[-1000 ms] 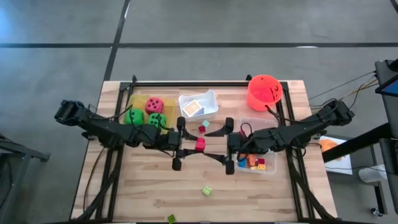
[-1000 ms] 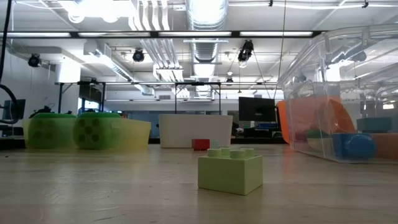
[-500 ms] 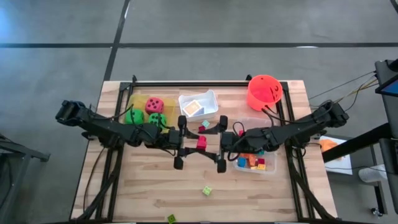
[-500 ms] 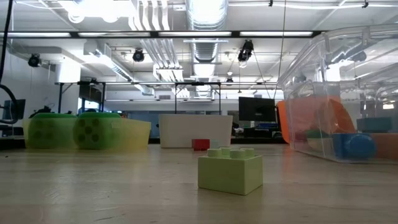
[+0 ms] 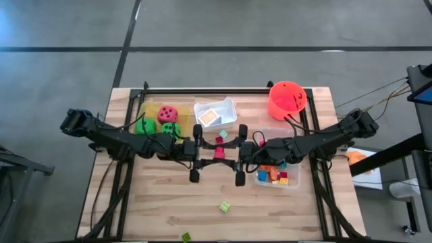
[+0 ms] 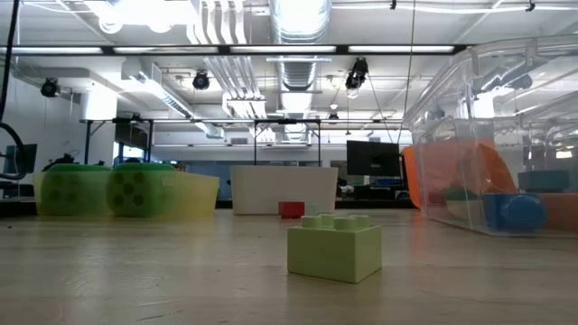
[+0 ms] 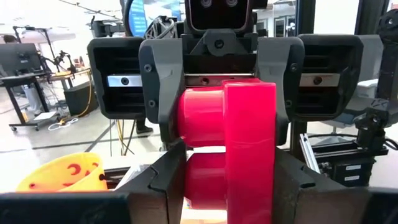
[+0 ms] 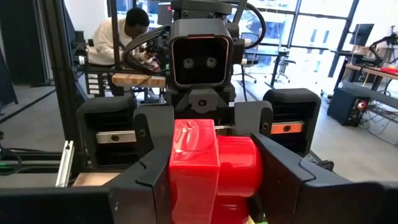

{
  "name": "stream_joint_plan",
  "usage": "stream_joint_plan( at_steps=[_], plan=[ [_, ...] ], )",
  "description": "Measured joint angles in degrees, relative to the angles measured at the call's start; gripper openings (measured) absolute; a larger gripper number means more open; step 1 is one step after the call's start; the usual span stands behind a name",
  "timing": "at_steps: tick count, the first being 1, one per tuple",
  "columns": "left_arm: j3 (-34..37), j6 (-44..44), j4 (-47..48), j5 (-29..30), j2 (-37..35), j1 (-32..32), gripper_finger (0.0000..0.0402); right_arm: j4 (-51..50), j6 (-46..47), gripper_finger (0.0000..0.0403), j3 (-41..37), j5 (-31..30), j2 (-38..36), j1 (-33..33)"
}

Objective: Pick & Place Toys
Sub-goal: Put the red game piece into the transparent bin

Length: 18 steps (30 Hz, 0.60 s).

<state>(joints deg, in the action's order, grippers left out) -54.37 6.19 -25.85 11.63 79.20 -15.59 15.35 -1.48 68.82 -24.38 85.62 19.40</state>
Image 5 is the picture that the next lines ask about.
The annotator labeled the white paper sheet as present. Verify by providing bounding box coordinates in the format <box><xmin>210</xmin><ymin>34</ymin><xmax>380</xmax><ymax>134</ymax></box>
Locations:
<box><xmin>346</xmin><ymin>146</ymin><xmax>384</xmax><ymax>190</ymax></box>

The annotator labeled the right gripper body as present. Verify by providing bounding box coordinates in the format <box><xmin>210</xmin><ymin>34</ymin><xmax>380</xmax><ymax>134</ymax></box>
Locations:
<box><xmin>238</xmin><ymin>140</ymin><xmax>268</xmax><ymax>166</ymax></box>

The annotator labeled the red foam die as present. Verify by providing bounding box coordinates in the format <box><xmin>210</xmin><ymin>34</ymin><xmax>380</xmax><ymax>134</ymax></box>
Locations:
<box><xmin>157</xmin><ymin>105</ymin><xmax>179</xmax><ymax>125</ymax></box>

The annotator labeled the green foam die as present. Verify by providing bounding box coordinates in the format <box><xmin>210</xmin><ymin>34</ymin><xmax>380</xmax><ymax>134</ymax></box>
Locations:
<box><xmin>161</xmin><ymin>121</ymin><xmax>182</xmax><ymax>139</ymax></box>
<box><xmin>134</xmin><ymin>117</ymin><xmax>158</xmax><ymax>136</ymax></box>

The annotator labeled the clear plastic container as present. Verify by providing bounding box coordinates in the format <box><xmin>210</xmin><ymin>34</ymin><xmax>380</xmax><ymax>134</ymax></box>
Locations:
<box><xmin>252</xmin><ymin>127</ymin><xmax>302</xmax><ymax>189</ymax></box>

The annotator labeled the black rig frame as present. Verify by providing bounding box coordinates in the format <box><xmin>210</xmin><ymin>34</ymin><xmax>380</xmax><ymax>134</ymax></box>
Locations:
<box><xmin>82</xmin><ymin>80</ymin><xmax>369</xmax><ymax>243</ymax></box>

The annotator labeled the thin black cable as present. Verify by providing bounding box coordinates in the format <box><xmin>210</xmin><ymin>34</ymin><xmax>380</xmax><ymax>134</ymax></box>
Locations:
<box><xmin>335</xmin><ymin>76</ymin><xmax>411</xmax><ymax>109</ymax></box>

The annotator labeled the yellow translucent plastic bin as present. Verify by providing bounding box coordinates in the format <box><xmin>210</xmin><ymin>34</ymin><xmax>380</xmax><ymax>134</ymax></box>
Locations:
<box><xmin>136</xmin><ymin>102</ymin><xmax>192</xmax><ymax>144</ymax></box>

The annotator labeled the thin yellow cable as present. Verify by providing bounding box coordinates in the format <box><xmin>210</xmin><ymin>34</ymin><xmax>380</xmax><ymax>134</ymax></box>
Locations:
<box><xmin>354</xmin><ymin>82</ymin><xmax>411</xmax><ymax>117</ymax></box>

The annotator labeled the white plastic bin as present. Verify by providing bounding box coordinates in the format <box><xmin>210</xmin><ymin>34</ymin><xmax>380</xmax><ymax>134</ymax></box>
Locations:
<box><xmin>193</xmin><ymin>97</ymin><xmax>238</xmax><ymax>133</ymax></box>

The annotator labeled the orange playing card deck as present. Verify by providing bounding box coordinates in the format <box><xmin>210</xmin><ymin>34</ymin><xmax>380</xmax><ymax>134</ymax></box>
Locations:
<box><xmin>198</xmin><ymin>108</ymin><xmax>219</xmax><ymax>128</ymax></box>

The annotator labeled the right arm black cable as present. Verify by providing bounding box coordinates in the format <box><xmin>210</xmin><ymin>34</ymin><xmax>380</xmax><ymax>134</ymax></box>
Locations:
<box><xmin>244</xmin><ymin>116</ymin><xmax>364</xmax><ymax>173</ymax></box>

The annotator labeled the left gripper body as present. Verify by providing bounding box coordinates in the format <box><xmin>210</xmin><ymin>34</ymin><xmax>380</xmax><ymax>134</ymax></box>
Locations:
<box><xmin>173</xmin><ymin>138</ymin><xmax>198</xmax><ymax>161</ymax></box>

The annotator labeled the computer monitor blue screen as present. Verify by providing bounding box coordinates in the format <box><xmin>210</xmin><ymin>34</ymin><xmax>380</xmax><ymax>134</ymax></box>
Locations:
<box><xmin>406</xmin><ymin>79</ymin><xmax>432</xmax><ymax>105</ymax></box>

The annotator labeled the orange plastic bucket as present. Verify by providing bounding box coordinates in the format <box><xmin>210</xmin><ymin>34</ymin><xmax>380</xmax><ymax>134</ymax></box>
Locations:
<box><xmin>268</xmin><ymin>80</ymin><xmax>308</xmax><ymax>119</ymax></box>

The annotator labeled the black equipment stand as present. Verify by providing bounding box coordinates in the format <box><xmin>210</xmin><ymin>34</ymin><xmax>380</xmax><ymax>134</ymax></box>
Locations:
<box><xmin>0</xmin><ymin>144</ymin><xmax>55</xmax><ymax>237</ymax></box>

